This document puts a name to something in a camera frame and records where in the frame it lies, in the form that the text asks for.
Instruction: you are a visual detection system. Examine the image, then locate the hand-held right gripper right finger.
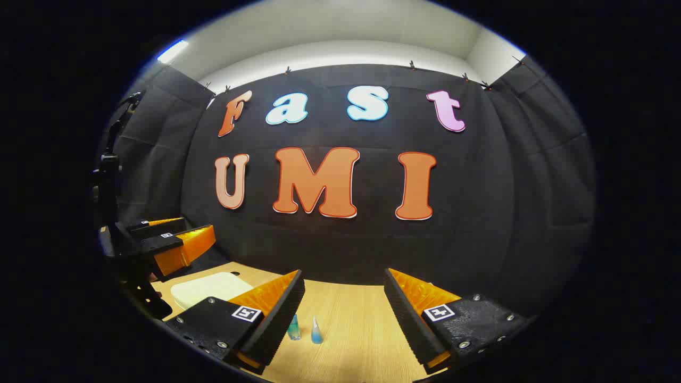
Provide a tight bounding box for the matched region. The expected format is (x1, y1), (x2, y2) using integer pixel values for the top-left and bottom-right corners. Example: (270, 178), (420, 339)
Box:
(383, 268), (533, 376)

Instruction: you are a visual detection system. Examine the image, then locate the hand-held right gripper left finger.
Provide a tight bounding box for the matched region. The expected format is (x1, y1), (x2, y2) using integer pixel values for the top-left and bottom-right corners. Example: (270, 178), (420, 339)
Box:
(165, 269), (306, 376)

